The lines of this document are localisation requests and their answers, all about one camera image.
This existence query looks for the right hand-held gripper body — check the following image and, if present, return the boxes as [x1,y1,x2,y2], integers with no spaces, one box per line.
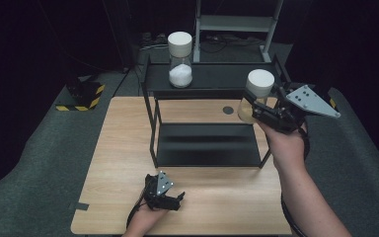
[252,84,341,134]

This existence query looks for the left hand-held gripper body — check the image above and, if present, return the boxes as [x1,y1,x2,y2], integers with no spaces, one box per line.
[143,170,183,211]

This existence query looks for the jar with yellow contents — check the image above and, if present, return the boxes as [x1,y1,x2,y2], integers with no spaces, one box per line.
[237,68,276,124]

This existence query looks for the black metal shelf rack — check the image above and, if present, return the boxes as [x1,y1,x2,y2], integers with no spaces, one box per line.
[140,53,292,169]

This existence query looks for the jar with white powder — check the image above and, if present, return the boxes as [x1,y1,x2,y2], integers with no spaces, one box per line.
[167,31,193,90]

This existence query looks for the person's left hand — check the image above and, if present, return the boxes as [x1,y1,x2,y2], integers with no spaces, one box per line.
[127,207,169,233]

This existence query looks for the person's right hand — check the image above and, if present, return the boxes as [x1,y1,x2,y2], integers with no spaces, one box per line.
[259,119,309,173]

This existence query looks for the grey tape strip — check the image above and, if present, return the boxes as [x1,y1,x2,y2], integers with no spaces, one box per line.
[67,200,90,212]

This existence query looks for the power strip with plugs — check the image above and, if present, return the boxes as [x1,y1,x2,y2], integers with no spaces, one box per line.
[140,32,171,51]

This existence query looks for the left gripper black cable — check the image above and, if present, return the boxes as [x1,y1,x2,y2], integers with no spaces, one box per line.
[125,197,146,230]

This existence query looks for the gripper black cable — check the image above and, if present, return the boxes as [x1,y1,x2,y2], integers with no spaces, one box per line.
[279,126,312,237]
[125,197,146,230]

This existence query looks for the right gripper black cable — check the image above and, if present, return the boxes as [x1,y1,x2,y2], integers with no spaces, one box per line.
[279,126,312,237]

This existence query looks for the black floor cables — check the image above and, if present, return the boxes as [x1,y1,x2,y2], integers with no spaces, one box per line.
[190,34,265,54]

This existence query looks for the grey metal stand frame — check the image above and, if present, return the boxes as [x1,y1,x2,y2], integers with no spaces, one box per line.
[192,0,284,64]

